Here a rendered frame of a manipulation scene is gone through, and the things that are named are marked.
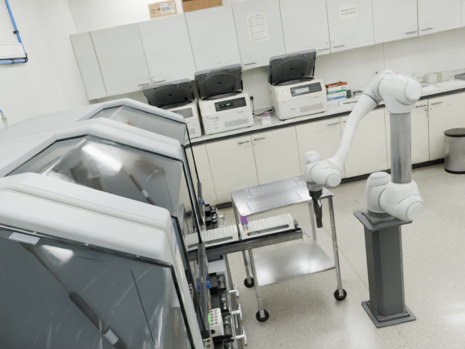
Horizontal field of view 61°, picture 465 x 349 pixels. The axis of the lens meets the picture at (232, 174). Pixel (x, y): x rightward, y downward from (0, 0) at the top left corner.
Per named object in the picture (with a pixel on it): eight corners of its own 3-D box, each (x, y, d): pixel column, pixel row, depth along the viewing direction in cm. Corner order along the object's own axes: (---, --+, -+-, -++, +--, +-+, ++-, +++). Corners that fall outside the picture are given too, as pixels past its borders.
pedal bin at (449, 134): (457, 177, 430) (457, 136, 416) (436, 167, 466) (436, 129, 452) (484, 172, 431) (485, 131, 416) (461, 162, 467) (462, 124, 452)
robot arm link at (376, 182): (384, 199, 244) (382, 166, 237) (403, 210, 227) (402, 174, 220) (361, 206, 241) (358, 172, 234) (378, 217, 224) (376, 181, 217)
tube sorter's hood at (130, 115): (108, 244, 208) (70, 127, 187) (126, 201, 265) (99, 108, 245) (204, 224, 209) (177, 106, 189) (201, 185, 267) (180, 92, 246)
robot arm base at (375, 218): (385, 204, 250) (385, 196, 248) (403, 219, 229) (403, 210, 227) (358, 210, 249) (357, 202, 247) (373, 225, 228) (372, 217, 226)
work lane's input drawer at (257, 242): (182, 267, 216) (178, 253, 213) (183, 254, 229) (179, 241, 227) (311, 239, 219) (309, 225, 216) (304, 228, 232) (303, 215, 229)
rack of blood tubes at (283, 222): (242, 242, 217) (240, 231, 215) (240, 233, 226) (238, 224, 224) (295, 230, 218) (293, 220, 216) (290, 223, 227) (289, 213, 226)
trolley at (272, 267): (257, 324, 270) (236, 217, 244) (244, 287, 314) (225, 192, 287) (349, 299, 277) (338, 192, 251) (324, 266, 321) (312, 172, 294)
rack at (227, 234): (186, 253, 216) (183, 243, 214) (186, 244, 226) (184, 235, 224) (239, 242, 217) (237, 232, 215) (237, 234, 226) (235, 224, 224)
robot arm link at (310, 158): (300, 179, 219) (311, 185, 207) (297, 151, 214) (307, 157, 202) (318, 174, 221) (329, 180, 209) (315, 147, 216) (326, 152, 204)
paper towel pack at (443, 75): (428, 83, 488) (428, 75, 485) (424, 82, 498) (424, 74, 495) (449, 79, 487) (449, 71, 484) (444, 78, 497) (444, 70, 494)
